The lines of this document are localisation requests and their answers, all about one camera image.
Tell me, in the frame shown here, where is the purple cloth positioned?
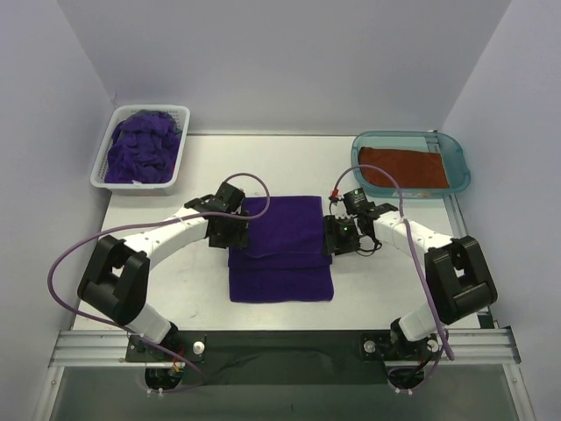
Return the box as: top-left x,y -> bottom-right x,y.
228,196 -> 334,303

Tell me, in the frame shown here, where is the brown towel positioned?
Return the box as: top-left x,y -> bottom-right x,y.
358,147 -> 450,189

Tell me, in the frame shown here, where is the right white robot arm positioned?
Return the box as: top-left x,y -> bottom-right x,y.
323,188 -> 498,343

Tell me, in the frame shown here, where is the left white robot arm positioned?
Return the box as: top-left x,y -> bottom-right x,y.
77,182 -> 248,346

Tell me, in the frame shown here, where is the blue transparent plastic bin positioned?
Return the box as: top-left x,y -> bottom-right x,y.
351,131 -> 471,199

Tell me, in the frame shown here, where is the crumpled purple towel in basket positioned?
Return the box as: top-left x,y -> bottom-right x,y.
104,110 -> 181,184

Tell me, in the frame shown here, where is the white plastic basket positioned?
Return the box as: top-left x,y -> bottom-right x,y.
90,104 -> 190,196

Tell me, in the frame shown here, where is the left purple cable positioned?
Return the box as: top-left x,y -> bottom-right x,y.
46,172 -> 271,393

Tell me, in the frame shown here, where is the purple cable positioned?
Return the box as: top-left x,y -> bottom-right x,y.
46,172 -> 271,393
329,164 -> 456,391

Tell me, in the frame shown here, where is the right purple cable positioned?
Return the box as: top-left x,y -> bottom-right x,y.
329,164 -> 456,391

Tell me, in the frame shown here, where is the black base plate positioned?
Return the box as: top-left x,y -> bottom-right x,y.
145,330 -> 440,389

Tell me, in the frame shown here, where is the aluminium frame rail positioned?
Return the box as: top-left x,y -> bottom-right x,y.
50,329 -> 522,367

